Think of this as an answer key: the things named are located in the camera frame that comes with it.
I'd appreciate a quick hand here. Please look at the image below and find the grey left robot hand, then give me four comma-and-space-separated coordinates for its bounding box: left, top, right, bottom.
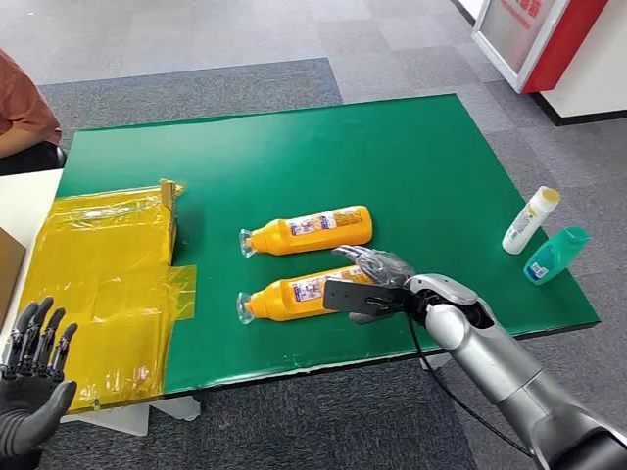
0, 297, 79, 470

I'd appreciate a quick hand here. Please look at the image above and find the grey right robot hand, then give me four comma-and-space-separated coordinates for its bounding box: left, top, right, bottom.
332, 245, 416, 326

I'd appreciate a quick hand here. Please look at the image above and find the orange detergent bottle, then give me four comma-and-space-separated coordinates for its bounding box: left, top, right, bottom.
239, 205, 373, 259
236, 264, 374, 326

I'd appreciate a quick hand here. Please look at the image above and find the white bottle yellow cap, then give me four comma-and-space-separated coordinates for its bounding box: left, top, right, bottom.
502, 186, 562, 256

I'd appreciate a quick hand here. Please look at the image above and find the teal transparent bottle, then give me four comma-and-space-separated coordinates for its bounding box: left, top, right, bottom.
523, 225, 591, 287

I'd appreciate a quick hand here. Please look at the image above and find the green table mat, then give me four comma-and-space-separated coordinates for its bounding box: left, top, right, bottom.
56, 93, 601, 397

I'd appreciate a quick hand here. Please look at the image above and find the white table leg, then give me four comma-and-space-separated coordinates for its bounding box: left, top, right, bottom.
60, 396, 202, 437
420, 352, 452, 372

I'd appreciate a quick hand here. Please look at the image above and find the yellow taped cardboard box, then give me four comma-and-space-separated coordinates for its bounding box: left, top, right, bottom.
18, 178, 198, 414

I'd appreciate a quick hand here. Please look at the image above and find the white side table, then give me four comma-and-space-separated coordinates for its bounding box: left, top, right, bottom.
0, 168, 64, 354

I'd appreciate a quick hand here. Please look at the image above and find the red white sign board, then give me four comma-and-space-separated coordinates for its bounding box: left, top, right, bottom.
471, 0, 610, 95

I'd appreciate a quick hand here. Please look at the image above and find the white cabinet black base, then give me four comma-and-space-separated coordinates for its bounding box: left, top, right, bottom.
531, 0, 627, 127

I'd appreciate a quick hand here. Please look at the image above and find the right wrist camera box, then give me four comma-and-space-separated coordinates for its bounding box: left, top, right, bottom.
323, 278, 428, 320

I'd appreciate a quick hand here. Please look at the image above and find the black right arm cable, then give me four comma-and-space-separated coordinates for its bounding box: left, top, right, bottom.
406, 312, 535, 459

